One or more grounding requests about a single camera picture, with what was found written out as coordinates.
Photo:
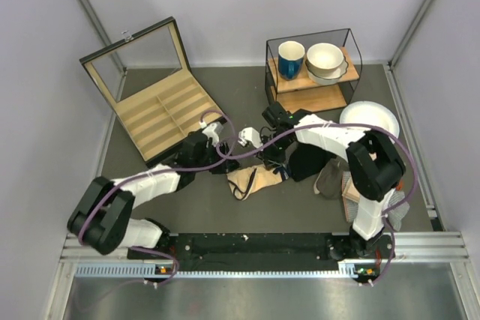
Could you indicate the blue ceramic mug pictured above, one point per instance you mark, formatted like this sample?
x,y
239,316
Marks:
x,y
290,59

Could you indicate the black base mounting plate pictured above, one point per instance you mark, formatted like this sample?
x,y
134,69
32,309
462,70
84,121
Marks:
x,y
268,251

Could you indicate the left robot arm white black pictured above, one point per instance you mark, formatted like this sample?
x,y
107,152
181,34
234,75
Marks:
x,y
102,219

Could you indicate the black compartment box glass lid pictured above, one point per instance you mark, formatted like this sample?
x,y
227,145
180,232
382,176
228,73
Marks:
x,y
147,80

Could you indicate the grey slotted cable duct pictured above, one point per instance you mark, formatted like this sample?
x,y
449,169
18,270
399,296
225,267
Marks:
x,y
162,269

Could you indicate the cream ceramic bowl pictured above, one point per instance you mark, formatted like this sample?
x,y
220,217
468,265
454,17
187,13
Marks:
x,y
324,59

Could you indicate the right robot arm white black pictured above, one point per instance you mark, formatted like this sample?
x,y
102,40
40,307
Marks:
x,y
374,164

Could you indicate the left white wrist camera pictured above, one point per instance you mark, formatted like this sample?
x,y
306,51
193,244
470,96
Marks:
x,y
212,131

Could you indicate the white scalloped dish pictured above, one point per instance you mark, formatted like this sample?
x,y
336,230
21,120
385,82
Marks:
x,y
329,78

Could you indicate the white round plate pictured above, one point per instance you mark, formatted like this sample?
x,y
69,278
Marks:
x,y
368,112

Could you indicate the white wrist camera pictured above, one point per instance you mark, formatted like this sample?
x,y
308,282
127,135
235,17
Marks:
x,y
212,131
250,136

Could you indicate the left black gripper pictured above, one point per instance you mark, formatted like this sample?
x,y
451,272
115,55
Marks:
x,y
226,167

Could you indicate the beige underwear navy trim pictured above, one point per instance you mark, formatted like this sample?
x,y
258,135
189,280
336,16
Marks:
x,y
245,182

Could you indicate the striped grey underwear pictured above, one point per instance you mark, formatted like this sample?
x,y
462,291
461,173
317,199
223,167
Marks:
x,y
396,215

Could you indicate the grey underwear white band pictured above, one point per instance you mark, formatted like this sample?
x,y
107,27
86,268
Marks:
x,y
329,180

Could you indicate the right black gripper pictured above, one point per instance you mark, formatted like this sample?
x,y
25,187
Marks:
x,y
267,156

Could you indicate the black underwear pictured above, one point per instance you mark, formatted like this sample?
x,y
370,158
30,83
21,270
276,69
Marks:
x,y
307,160

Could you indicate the black wire wooden shelf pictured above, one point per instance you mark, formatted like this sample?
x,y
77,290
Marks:
x,y
303,93

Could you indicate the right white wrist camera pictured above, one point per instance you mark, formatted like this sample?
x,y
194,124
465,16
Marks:
x,y
250,136

